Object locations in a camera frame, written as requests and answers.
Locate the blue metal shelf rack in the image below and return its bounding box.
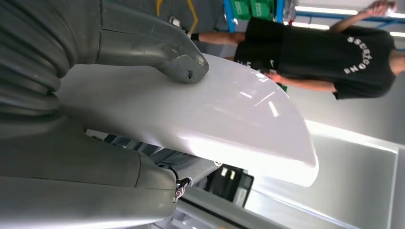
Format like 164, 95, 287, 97
223, 0, 405, 32

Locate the black box appliance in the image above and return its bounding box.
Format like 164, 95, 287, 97
205, 164, 255, 208

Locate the yellow floor tape square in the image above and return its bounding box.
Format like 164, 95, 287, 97
155, 0, 200, 34

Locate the green plastic crate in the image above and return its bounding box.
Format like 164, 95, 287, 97
251, 0, 276, 21
233, 0, 252, 21

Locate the person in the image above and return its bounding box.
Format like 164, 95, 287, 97
169, 0, 405, 101

